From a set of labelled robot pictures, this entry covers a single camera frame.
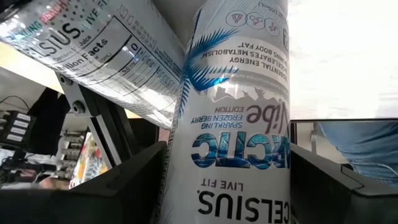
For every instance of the blue silver Red Bull can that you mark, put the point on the blue silver Red Bull can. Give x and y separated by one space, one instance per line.
236 124

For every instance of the black box with white labels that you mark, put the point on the black box with white labels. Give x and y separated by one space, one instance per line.
15 130

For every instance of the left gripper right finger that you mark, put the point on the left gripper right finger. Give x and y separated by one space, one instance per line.
326 199

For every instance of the silver can with red print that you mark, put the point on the silver can with red print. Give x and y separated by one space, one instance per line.
93 53

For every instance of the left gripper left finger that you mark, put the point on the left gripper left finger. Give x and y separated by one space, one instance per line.
93 205

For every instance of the colourful printed package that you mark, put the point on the colourful printed package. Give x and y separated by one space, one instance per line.
90 161

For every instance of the person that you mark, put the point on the person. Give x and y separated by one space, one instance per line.
367 149

